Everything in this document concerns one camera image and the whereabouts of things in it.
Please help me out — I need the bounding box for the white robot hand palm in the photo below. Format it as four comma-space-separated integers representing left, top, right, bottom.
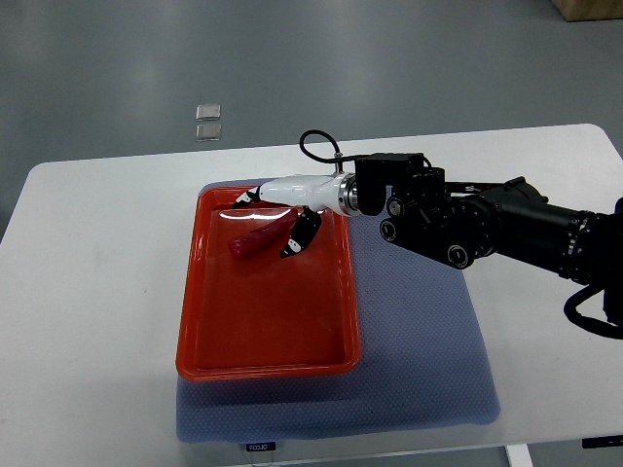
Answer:
257, 173, 358, 217

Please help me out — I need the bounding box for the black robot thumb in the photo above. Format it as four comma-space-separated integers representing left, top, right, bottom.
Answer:
279, 208, 321, 259

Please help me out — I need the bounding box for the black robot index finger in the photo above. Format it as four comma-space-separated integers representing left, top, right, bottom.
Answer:
232, 188, 261, 209

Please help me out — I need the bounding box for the red pepper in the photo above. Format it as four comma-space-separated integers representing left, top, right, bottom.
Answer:
228, 208, 298, 259

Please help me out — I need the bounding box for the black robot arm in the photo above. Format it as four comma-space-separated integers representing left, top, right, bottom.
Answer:
233, 153, 622, 291

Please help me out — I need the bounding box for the red plastic tray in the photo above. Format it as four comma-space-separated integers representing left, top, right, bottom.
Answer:
176, 182, 361, 382

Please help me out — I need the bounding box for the lower metal floor plate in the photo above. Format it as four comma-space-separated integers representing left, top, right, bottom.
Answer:
196, 124, 222, 142

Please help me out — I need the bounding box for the metal floor plate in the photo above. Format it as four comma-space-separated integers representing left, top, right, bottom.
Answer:
196, 103, 221, 121
196, 124, 222, 142

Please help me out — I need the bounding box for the upper metal floor plate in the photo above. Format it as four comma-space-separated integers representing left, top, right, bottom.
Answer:
196, 103, 221, 121

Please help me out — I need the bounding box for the blue-grey textured mat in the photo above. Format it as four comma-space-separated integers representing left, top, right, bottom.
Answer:
176, 217, 499, 444

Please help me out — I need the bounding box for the black table label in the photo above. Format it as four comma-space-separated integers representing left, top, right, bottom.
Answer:
245, 442, 276, 452

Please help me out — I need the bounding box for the wooden box corner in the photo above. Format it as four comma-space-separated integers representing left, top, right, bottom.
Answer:
552, 0, 623, 22

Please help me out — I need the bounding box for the white table leg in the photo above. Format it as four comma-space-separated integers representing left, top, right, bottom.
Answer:
504, 444, 533, 467

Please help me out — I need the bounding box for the dark label right edge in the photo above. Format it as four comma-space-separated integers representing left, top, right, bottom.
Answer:
581, 435, 623, 449

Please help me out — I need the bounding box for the black cable loop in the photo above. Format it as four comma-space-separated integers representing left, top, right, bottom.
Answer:
563, 284, 623, 341

